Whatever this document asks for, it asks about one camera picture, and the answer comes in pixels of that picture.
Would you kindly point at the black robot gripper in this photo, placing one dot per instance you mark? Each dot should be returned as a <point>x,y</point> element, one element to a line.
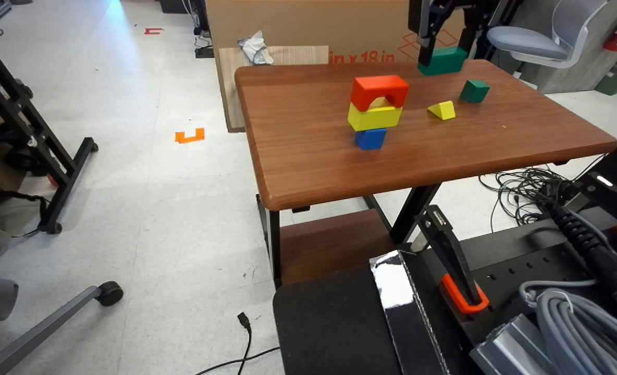
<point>431,14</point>

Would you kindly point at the blue cube block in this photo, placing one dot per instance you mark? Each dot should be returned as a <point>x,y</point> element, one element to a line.
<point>370,139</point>

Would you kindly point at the black orange clamp tool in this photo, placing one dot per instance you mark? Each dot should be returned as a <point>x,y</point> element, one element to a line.
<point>458,281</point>

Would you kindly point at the large green rectangular block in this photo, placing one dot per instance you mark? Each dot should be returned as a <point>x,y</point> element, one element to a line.
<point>442,60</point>

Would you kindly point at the yellow rectangular block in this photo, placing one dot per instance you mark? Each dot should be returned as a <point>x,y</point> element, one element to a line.
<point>381,118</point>

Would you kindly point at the small green cube block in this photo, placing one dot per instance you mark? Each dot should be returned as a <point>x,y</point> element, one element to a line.
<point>474,91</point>

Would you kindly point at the yellow triangular wedge block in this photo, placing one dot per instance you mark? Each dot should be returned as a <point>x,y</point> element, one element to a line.
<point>444,110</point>

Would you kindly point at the large cardboard box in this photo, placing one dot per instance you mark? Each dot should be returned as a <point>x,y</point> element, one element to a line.
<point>353,29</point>

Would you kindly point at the red arch block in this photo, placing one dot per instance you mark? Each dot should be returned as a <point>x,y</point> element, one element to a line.
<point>366,91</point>

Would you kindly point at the crumpled white plastic bag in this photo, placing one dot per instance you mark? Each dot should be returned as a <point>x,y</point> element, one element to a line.
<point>256,50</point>

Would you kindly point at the black metal stand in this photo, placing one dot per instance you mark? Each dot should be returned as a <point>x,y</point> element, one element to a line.
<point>35,144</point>

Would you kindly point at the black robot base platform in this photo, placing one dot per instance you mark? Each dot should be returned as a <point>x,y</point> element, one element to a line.
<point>554,310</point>

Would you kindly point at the brown wooden table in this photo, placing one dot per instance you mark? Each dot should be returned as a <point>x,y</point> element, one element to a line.
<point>328,204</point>

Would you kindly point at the light grey office chair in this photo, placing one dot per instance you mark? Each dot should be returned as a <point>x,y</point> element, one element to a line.
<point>560,45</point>

